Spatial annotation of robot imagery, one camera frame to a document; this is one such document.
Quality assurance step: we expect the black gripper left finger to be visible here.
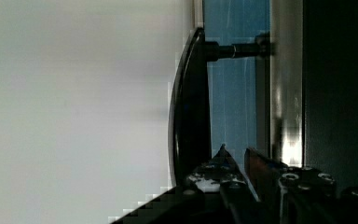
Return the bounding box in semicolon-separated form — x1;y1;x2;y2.
184;144;246;192

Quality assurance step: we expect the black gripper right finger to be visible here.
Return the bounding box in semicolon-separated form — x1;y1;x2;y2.
244;148;292;224

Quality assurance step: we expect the black oven door handle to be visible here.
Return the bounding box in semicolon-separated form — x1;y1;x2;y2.
168;28;271;186

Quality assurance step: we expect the black toaster oven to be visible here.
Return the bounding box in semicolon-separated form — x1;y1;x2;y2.
197;0;358;189

